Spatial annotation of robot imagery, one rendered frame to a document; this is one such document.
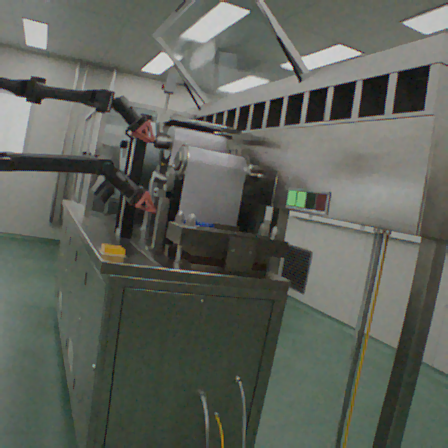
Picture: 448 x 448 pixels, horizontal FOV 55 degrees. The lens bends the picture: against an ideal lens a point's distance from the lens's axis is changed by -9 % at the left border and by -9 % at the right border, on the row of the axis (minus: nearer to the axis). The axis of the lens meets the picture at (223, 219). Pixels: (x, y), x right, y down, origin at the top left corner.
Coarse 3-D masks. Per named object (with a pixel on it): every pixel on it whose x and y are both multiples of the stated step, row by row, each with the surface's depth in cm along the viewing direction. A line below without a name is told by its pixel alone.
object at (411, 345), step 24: (288, 216) 204; (432, 240) 120; (432, 264) 119; (432, 288) 120; (408, 312) 124; (432, 312) 122; (408, 336) 122; (408, 360) 121; (408, 384) 122; (384, 408) 125; (408, 408) 123; (384, 432) 124
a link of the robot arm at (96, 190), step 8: (104, 168) 151; (112, 168) 153; (104, 176) 157; (112, 176) 155; (96, 184) 157; (104, 184) 157; (96, 192) 156; (104, 192) 157; (112, 192) 159; (104, 200) 158
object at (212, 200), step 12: (192, 180) 171; (204, 180) 173; (216, 180) 175; (228, 180) 176; (192, 192) 172; (204, 192) 173; (216, 192) 175; (228, 192) 177; (240, 192) 179; (180, 204) 170; (192, 204) 172; (204, 204) 174; (216, 204) 176; (228, 204) 178; (204, 216) 174; (216, 216) 176; (228, 216) 178
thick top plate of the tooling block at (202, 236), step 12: (168, 228) 164; (180, 228) 152; (192, 228) 152; (204, 228) 159; (216, 228) 169; (180, 240) 151; (192, 240) 153; (204, 240) 154; (216, 240) 156; (264, 240) 163; (276, 240) 165; (264, 252) 163; (276, 252) 165
